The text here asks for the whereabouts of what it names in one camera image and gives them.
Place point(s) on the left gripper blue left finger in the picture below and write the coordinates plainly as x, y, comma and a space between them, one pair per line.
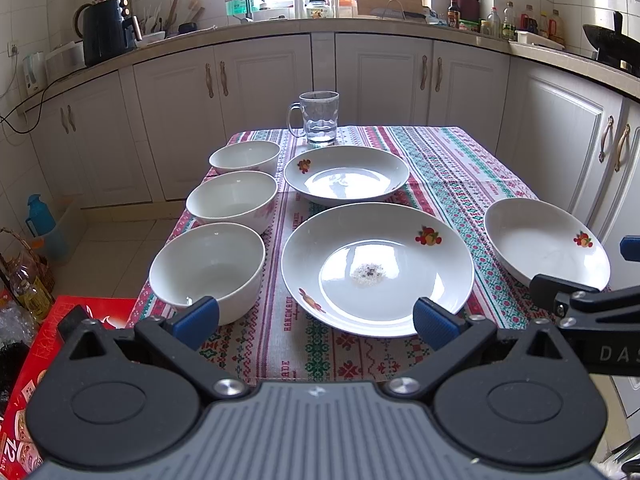
194, 325

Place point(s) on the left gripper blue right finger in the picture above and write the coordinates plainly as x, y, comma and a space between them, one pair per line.
435, 325

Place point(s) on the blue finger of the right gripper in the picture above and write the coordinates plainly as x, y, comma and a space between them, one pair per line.
630, 247
553, 294

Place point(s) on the white bowl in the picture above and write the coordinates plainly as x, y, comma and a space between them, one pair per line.
260, 156
222, 260
243, 197

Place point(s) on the large white plate with stain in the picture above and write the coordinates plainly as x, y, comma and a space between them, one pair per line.
361, 267

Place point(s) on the patterned tablecloth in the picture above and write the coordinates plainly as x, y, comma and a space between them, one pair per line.
452, 178

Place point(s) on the cooking oil bottle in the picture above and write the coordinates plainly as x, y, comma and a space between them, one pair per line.
28, 288

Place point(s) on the blue thermos jug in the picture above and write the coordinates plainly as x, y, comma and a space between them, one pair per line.
39, 220

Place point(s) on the white lower cabinets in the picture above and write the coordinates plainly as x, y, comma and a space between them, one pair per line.
139, 129

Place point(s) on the black wok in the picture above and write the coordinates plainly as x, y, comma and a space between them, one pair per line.
612, 47

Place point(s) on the red cardboard box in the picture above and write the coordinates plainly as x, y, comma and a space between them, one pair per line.
17, 452

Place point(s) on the glass mug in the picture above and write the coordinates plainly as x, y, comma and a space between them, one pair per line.
319, 110

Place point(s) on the knife block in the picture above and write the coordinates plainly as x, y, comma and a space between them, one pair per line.
467, 2

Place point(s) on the dark sauce bottle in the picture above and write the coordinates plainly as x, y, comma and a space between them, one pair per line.
453, 14

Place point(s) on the black electric kettle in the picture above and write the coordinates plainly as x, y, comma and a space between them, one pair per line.
107, 29

